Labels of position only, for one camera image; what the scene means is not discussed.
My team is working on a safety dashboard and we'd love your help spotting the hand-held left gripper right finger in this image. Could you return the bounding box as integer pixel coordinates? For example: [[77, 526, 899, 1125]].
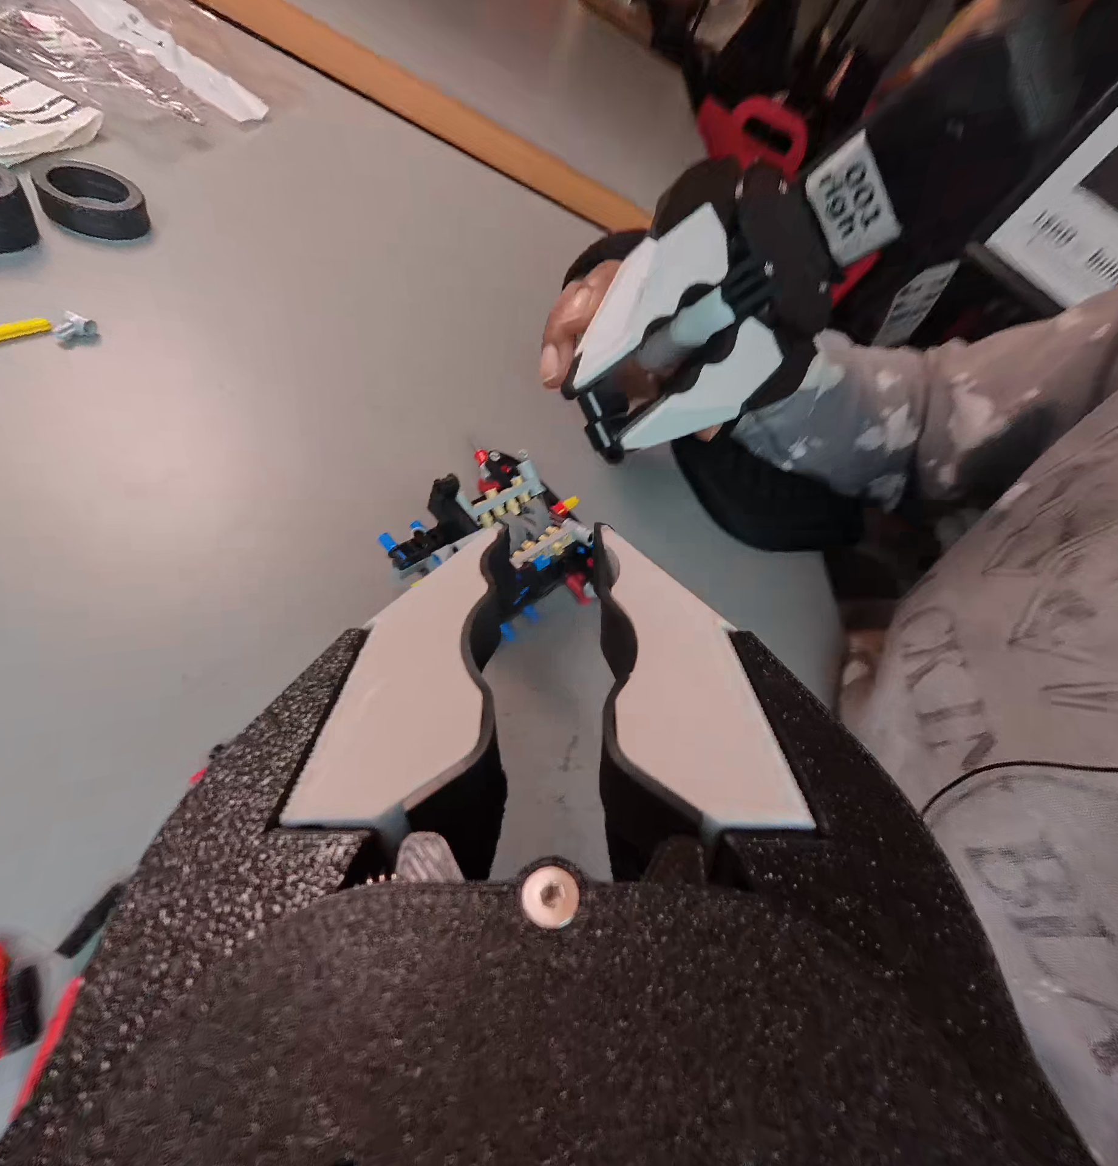
[[593, 524, 816, 832]]

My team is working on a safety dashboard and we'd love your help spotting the person's right forearm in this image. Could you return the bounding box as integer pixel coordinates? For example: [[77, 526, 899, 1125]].
[[731, 282, 1118, 512]]

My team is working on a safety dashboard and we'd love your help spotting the narrow black rubber tire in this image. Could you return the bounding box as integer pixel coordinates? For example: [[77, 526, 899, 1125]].
[[31, 161, 151, 243]]

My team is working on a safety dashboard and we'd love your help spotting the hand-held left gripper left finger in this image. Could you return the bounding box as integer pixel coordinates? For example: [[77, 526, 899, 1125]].
[[278, 525, 512, 832]]

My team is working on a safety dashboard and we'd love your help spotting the clear plastic bag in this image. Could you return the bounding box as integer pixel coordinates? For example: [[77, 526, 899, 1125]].
[[0, 0, 269, 129]]

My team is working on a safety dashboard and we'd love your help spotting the black framed marker poster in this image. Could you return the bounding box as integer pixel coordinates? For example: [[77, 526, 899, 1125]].
[[968, 55, 1118, 311]]

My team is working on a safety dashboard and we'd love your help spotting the person's right hand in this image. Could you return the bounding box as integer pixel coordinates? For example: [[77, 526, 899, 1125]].
[[538, 259, 618, 392]]

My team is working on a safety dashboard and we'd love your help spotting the wide black rubber tire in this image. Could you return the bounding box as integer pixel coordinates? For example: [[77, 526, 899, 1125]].
[[0, 157, 42, 256]]

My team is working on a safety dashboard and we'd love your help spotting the black earbud cable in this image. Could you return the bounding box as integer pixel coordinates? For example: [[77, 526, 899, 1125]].
[[921, 761, 1118, 814]]

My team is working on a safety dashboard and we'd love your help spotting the grey desk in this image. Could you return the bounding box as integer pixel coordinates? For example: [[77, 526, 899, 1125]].
[[0, 0, 842, 1131]]

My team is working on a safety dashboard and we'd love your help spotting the toy brick engine assembly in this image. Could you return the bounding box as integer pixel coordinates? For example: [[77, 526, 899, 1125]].
[[379, 446, 605, 644]]

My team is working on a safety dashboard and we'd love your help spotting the light grey neighbouring table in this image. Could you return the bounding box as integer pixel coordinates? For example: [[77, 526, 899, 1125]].
[[194, 0, 706, 234]]

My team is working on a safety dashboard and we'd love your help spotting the sticker sheet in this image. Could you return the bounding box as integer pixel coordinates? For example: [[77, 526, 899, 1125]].
[[0, 50, 104, 171]]

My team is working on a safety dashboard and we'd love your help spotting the person's grey printed sweatshirt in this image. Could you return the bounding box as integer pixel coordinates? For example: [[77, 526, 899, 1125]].
[[836, 365, 1118, 1166]]

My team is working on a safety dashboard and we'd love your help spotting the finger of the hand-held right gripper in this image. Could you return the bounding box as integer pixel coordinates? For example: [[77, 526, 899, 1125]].
[[561, 202, 735, 398], [602, 317, 786, 460]]

